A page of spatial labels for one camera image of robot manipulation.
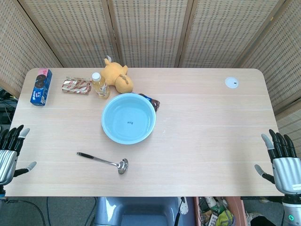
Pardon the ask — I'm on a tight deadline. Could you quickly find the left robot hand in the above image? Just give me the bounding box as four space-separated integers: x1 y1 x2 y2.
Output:
0 124 37 186

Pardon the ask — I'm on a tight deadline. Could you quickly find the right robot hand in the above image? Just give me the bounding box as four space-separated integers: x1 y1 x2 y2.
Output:
254 129 301 195

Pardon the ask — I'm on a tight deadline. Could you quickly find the metal ladle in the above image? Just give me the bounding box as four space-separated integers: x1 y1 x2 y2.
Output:
76 152 129 175

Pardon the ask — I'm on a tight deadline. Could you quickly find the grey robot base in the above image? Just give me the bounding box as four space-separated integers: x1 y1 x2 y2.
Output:
94 196 189 226

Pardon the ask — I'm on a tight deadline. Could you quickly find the light blue bowl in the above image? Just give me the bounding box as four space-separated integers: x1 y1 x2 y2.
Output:
101 93 157 145

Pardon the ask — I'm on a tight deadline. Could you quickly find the blue cookie box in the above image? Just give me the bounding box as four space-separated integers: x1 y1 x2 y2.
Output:
30 68 53 107

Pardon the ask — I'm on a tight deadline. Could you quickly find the box of clutter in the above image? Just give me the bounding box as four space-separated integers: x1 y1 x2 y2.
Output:
194 196 243 226

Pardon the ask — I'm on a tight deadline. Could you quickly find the gold red snack packet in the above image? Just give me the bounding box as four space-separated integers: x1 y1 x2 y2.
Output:
62 76 93 96

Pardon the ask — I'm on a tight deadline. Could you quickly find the white round lid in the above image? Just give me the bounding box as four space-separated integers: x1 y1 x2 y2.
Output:
224 77 239 89

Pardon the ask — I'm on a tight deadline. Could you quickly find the yellow drink bottle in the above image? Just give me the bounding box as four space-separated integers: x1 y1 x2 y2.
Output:
91 72 111 99

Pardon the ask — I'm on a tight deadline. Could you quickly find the yellow plush toy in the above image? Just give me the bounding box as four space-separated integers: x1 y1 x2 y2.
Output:
100 55 134 94

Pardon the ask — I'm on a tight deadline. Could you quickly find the brown snack wrapper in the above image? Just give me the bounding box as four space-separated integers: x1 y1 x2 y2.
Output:
138 93 161 113

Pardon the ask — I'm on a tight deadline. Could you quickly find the folding bamboo screen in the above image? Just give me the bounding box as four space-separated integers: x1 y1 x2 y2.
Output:
0 0 301 132

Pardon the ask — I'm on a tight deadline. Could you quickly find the black cable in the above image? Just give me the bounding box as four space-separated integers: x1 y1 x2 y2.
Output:
0 197 48 226

